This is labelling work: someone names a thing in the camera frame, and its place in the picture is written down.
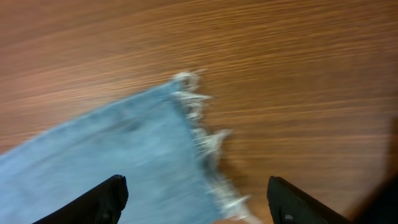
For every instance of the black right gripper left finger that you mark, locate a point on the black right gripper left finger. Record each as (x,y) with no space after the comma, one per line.
(102,204)

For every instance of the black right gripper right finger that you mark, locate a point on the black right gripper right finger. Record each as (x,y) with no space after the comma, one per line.
(290,205)

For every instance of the light blue denim jeans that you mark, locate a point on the light blue denim jeans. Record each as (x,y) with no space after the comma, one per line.
(155,139)

